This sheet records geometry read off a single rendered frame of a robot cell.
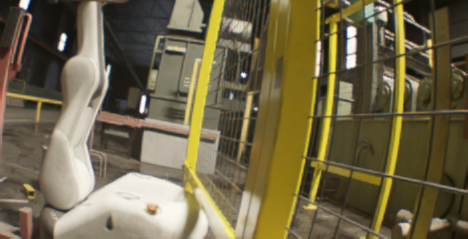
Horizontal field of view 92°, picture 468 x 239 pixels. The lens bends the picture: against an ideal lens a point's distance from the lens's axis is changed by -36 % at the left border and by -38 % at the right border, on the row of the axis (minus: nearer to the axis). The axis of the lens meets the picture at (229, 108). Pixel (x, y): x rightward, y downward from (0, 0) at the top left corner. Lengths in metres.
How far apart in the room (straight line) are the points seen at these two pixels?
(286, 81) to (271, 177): 0.12
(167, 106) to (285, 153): 4.64
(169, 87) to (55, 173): 4.11
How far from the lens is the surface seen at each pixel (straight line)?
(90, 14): 1.21
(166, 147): 4.30
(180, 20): 5.35
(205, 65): 1.60
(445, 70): 0.43
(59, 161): 1.13
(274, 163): 0.41
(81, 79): 1.10
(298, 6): 0.45
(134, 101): 6.91
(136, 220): 0.92
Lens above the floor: 0.62
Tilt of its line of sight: 4 degrees up
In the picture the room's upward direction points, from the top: 9 degrees clockwise
